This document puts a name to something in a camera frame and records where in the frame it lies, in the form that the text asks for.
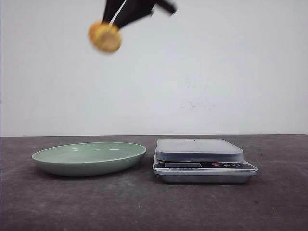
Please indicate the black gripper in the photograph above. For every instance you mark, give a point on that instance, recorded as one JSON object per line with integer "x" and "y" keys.
{"x": 121, "y": 13}

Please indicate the yellow corn cob piece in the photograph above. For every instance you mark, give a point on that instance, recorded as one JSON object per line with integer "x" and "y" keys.
{"x": 105, "y": 36}

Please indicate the green shallow plate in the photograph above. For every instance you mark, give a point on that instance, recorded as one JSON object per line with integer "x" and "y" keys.
{"x": 89, "y": 159}

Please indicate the silver digital kitchen scale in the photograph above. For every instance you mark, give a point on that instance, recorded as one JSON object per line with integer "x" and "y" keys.
{"x": 213, "y": 161}

